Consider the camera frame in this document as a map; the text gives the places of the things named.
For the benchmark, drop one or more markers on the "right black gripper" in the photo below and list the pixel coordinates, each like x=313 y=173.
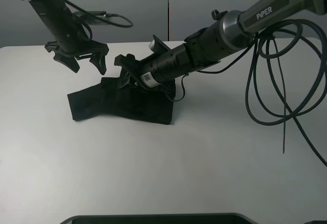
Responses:
x=153 y=70

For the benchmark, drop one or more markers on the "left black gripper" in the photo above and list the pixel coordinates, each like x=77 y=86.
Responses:
x=94 y=50

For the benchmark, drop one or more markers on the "black printed t-shirt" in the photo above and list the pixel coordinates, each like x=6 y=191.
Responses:
x=133 y=103

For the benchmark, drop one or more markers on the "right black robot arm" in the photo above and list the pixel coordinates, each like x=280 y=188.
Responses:
x=232 y=31

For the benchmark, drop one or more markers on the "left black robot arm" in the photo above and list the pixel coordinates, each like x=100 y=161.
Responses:
x=73 y=36

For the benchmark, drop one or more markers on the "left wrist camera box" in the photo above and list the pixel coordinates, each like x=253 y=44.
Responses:
x=90 y=20

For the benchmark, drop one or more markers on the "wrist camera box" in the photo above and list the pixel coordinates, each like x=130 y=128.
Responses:
x=157 y=46
x=90 y=20

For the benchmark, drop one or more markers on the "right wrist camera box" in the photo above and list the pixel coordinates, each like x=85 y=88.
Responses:
x=157 y=46

